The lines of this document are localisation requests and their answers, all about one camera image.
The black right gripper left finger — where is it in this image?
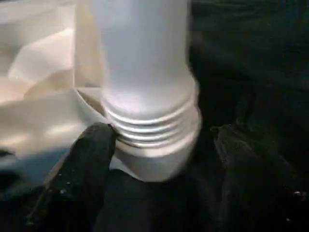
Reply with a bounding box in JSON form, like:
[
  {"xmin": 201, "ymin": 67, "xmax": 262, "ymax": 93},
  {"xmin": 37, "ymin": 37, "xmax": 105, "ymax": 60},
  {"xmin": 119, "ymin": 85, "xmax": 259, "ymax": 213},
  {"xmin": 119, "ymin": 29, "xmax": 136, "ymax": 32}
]
[{"xmin": 26, "ymin": 122, "xmax": 118, "ymax": 232}]

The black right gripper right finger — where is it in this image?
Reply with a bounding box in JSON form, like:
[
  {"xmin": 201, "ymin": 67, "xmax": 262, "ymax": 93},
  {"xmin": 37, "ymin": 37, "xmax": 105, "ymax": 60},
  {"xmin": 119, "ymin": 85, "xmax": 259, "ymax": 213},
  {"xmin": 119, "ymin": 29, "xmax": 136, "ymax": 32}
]
[{"xmin": 212, "ymin": 124, "xmax": 309, "ymax": 232}]

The white plastic table top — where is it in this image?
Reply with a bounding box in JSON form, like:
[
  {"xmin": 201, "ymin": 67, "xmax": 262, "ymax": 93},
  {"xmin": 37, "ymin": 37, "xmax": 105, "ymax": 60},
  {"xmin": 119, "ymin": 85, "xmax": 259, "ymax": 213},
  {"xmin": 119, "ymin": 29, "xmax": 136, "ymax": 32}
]
[{"xmin": 0, "ymin": 0, "xmax": 203, "ymax": 182}]

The white plastic table leg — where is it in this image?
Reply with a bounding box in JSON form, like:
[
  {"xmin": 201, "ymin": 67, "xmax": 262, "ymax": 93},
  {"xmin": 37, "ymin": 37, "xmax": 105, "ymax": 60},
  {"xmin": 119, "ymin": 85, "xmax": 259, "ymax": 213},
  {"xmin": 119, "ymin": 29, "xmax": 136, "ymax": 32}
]
[{"xmin": 93, "ymin": 0, "xmax": 201, "ymax": 148}]

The black mat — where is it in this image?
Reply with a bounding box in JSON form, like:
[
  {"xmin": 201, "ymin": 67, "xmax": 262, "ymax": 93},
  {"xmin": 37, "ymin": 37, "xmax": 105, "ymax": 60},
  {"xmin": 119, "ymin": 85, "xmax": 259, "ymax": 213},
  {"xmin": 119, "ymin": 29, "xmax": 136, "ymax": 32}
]
[{"xmin": 0, "ymin": 0, "xmax": 309, "ymax": 232}]

